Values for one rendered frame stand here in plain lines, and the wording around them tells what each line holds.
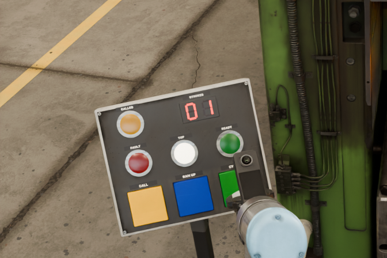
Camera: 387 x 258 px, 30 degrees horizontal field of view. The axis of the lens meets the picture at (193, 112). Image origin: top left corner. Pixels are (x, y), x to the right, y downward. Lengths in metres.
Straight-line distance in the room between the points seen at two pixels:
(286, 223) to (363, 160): 0.77
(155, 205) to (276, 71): 0.44
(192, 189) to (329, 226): 0.57
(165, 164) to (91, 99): 2.41
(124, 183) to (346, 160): 0.60
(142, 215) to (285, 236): 0.52
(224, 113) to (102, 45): 2.96
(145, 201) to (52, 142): 2.16
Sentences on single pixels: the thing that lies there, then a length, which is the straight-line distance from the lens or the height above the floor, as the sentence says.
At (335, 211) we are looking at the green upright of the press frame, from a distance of 1.97.
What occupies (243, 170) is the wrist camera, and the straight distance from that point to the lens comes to 1.31.
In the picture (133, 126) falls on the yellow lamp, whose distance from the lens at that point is 1.54.
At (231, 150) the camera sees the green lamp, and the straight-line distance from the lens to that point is 1.56.
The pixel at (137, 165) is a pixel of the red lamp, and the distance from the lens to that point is 1.55.
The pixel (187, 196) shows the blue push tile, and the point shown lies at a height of 1.01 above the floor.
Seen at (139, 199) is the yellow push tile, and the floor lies 1.03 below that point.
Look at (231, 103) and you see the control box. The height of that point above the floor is 1.16.
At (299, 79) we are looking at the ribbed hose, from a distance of 1.71.
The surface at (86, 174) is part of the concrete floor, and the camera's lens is 3.41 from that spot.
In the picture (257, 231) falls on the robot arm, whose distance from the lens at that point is 1.10.
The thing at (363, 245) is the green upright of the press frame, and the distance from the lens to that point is 2.05.
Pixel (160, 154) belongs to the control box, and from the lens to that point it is 1.55.
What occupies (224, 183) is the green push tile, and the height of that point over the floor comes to 1.02.
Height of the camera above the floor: 2.01
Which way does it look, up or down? 33 degrees down
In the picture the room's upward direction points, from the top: 10 degrees counter-clockwise
